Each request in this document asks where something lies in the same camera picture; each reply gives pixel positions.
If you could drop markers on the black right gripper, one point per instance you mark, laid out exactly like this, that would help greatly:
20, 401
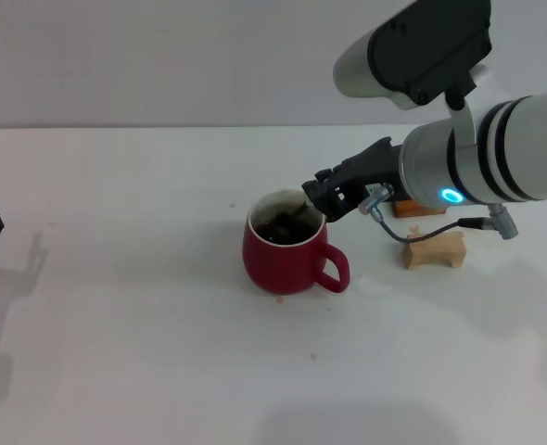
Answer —
375, 164

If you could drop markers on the red ceramic coffee cup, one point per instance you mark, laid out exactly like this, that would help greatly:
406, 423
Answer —
278, 269

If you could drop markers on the orange brown wooden block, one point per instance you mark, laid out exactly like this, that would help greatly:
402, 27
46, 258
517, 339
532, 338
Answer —
410, 208

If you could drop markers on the light wooden bridge block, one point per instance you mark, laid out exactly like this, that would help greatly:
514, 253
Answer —
428, 254

